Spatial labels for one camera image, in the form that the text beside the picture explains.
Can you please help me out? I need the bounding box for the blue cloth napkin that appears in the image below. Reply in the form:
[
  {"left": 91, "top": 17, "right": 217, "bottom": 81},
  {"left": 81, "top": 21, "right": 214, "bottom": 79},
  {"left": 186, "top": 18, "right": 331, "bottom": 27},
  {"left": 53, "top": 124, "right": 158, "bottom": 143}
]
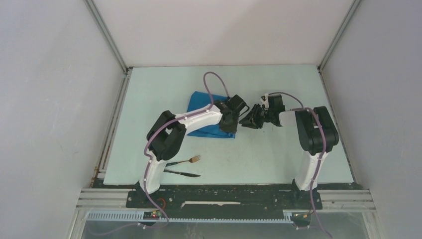
[{"left": 186, "top": 91, "right": 237, "bottom": 139}]

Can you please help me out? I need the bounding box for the aluminium frame rail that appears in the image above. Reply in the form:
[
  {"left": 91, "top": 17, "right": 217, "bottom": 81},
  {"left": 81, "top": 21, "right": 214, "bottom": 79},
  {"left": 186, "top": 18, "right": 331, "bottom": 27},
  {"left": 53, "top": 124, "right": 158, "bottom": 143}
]
[{"left": 76, "top": 189, "right": 376, "bottom": 223}]

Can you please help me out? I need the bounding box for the small circuit board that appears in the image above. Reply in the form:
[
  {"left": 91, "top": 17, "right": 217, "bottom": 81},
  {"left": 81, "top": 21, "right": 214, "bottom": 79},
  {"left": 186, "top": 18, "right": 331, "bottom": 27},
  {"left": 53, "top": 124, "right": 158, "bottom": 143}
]
[{"left": 143, "top": 211, "right": 161, "bottom": 220}]

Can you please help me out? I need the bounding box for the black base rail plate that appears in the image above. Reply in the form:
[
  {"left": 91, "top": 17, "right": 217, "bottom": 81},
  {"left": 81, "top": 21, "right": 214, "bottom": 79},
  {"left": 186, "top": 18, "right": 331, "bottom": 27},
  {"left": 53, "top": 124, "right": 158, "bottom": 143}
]
[{"left": 126, "top": 184, "right": 322, "bottom": 218}]

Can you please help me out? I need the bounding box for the fork with black handle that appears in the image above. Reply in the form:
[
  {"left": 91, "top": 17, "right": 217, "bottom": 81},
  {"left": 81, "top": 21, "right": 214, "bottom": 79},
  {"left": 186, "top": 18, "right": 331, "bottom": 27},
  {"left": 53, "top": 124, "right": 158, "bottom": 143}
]
[{"left": 166, "top": 155, "right": 201, "bottom": 167}]

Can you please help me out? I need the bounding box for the knife with black handle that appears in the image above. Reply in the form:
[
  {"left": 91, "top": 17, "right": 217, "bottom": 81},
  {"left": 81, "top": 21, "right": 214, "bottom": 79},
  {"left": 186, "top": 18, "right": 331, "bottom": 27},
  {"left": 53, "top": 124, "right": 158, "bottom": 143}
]
[{"left": 164, "top": 169, "right": 201, "bottom": 178}]

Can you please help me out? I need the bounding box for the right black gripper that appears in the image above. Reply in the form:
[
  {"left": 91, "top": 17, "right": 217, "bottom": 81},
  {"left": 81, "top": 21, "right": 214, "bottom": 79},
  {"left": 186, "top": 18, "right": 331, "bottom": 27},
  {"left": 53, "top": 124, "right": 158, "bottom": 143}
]
[{"left": 238, "top": 103, "right": 273, "bottom": 129}]

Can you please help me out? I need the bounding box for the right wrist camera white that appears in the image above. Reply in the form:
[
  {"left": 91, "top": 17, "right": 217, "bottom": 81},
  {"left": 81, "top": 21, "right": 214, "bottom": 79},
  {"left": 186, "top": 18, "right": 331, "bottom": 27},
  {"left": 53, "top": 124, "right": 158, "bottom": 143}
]
[{"left": 260, "top": 94, "right": 269, "bottom": 109}]

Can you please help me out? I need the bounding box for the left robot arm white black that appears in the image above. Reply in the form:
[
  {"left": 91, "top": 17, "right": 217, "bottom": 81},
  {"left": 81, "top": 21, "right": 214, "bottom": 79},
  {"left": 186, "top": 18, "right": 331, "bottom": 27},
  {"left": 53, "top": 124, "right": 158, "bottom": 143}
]
[{"left": 138, "top": 95, "right": 249, "bottom": 208}]

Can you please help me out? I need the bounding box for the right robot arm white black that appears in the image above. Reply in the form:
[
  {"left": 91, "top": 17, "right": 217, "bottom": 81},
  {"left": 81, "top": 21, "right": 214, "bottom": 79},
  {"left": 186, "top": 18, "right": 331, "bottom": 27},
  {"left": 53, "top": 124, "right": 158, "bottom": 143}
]
[{"left": 240, "top": 92, "right": 339, "bottom": 208}]

